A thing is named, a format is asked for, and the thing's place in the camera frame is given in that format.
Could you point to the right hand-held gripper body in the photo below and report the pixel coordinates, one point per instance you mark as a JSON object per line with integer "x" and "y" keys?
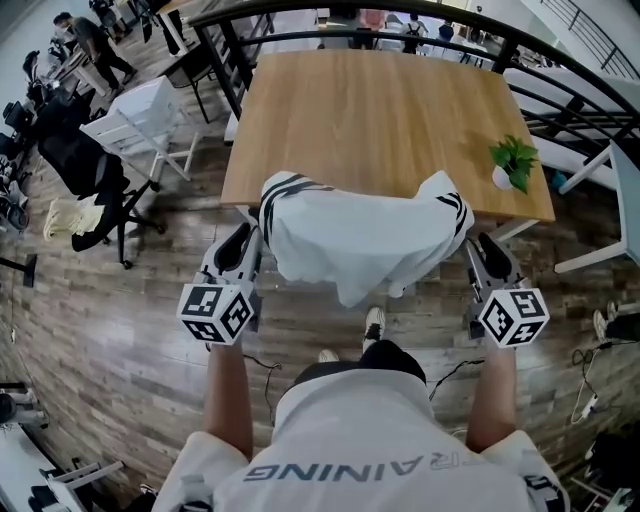
{"x": 515, "y": 320}

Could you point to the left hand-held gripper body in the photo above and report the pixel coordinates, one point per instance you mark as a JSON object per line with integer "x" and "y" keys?
{"x": 220, "y": 312}

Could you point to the white clothing with black stripes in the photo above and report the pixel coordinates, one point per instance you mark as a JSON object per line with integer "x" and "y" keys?
{"x": 350, "y": 235}

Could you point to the person's left forearm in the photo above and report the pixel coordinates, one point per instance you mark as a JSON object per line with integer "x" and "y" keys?
{"x": 227, "y": 395}

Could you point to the person's right forearm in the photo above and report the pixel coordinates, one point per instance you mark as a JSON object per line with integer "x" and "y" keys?
{"x": 492, "y": 395}

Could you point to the white slatted chair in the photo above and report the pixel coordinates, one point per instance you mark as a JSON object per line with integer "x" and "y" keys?
{"x": 130, "y": 140}

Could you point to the black office chair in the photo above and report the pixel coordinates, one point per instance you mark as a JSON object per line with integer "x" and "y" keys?
{"x": 85, "y": 165}

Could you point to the person's left white shoe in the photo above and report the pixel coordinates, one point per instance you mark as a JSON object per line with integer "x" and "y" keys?
{"x": 328, "y": 356}

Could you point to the person's white shoe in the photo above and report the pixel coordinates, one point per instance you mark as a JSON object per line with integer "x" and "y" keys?
{"x": 328, "y": 356}
{"x": 374, "y": 325}

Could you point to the person's black shorts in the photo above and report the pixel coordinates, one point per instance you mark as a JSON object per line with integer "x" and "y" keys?
{"x": 390, "y": 357}

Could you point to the person's right white shoe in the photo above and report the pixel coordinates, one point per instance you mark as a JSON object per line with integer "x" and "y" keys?
{"x": 374, "y": 325}

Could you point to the green plant in white pot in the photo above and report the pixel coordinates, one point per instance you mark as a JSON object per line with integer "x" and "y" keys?
{"x": 512, "y": 160}

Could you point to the white desk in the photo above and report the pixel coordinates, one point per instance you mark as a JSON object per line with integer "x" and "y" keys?
{"x": 627, "y": 200}

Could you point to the black bag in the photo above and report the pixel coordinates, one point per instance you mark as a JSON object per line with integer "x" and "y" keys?
{"x": 615, "y": 465}

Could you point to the pale yellow cloth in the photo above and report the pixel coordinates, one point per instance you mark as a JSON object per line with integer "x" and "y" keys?
{"x": 70, "y": 220}

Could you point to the person's white t-shirt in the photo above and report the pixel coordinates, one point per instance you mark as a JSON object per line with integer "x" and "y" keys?
{"x": 355, "y": 450}

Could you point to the black floor stand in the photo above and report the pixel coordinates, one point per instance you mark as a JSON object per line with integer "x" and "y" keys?
{"x": 30, "y": 270}

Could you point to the white box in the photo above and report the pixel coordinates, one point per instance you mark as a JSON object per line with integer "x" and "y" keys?
{"x": 145, "y": 100}

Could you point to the black metal railing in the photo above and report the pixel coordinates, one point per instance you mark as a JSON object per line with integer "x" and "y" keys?
{"x": 500, "y": 30}

